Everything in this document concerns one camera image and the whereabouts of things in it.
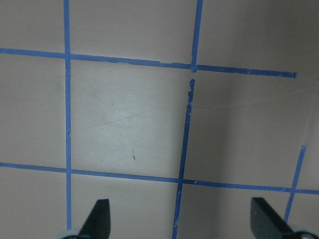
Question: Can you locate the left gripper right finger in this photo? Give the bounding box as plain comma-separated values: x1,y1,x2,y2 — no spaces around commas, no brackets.
250,197,294,239

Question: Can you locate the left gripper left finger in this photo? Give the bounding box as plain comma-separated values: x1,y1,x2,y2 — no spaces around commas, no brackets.
77,199,111,239

